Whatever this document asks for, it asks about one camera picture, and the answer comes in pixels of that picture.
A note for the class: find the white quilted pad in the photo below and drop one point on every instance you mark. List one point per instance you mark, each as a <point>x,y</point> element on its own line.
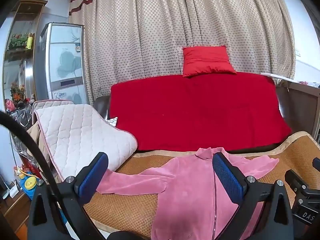
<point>70,136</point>

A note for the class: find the silver refrigerator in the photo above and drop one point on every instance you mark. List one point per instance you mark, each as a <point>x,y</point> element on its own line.
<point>59,67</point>

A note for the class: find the wooden display cabinet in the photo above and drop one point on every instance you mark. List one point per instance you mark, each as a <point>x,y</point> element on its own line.
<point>19,52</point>

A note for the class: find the dark brown sofa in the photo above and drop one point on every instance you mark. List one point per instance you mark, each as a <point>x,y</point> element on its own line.
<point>102,104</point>

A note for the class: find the dark wooden side table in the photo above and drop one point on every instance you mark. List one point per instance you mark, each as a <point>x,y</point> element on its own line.
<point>299,106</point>

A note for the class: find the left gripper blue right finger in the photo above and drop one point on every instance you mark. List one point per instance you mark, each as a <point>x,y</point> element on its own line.
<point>231,178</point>

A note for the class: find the red cushion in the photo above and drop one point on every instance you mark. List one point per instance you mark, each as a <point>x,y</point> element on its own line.
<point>199,60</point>

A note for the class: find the beige dotted curtain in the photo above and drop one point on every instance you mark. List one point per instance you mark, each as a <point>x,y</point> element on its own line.
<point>134,39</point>

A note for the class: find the red blanket on sofa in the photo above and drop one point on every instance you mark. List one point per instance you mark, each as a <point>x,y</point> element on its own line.
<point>175,113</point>

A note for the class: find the blue yellow toy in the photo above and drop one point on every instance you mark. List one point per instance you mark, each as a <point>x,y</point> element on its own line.
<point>27,181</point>

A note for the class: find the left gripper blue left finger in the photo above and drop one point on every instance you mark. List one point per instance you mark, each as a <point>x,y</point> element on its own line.
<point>89,178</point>

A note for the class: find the pink corduroy jacket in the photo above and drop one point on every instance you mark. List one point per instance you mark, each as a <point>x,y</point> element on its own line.
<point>192,203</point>

